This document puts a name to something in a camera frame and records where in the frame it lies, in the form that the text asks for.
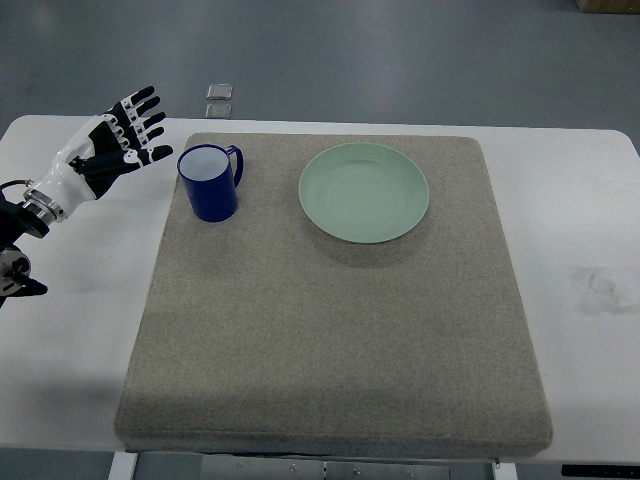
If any cardboard box corner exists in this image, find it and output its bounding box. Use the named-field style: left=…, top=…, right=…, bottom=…
left=576, top=0, right=640, bottom=15

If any metal table frame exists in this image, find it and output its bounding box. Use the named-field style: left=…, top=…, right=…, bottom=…
left=107, top=453, right=519, bottom=479

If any beige felt mat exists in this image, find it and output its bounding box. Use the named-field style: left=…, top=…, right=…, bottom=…
left=114, top=133, right=553, bottom=459

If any light green plate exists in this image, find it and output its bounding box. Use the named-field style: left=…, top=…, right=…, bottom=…
left=298, top=142, right=430, bottom=244

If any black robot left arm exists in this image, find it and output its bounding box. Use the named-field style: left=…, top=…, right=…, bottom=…
left=1, top=179, right=55, bottom=306

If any upper metal floor plate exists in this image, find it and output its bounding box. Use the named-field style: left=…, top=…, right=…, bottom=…
left=206, top=84, right=233, bottom=100

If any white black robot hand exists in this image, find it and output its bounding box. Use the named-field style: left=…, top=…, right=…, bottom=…
left=23, top=86, right=173, bottom=225

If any blue enamel mug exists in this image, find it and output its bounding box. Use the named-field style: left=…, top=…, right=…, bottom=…
left=177, top=144, right=244, bottom=223

